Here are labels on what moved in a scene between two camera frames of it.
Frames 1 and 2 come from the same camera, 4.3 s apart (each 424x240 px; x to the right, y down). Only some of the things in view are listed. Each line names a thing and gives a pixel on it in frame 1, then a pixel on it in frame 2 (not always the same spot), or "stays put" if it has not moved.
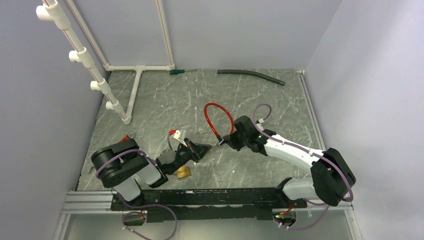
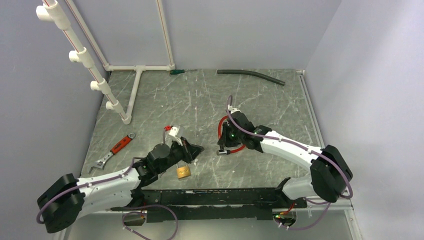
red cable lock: [218, 137] → [221, 152]
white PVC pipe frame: [51, 11] stays put
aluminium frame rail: [342, 205] stays put
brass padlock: [183, 171] stays put
